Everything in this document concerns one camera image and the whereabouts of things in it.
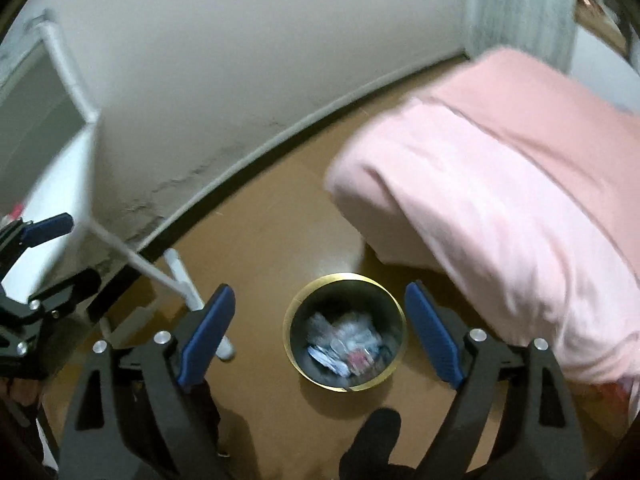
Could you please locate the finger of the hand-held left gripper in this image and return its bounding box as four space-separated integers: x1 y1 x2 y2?
0 213 75 282
29 268 104 319

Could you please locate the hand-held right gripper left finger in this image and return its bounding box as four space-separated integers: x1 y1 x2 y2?
59 284 237 480

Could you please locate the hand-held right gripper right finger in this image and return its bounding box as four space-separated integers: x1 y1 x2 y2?
404 281 587 480

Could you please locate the black bin with gold rim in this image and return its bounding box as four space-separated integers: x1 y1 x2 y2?
282 272 407 393

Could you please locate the person's left hand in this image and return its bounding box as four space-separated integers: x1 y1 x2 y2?
4 377 42 408

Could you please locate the white metal rack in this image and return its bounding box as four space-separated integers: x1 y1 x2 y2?
0 7 237 363

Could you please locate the pile of crumpled wrappers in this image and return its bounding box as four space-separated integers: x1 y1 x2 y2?
305 310 396 378

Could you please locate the person's foot in black sock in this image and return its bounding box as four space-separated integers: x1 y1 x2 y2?
339 407 402 480

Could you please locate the pink blanket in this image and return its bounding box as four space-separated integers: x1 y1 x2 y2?
325 47 640 402

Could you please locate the grey curtain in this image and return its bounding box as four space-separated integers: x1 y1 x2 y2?
462 0 578 73

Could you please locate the brown wooden furniture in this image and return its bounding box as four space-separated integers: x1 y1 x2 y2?
575 0 632 56

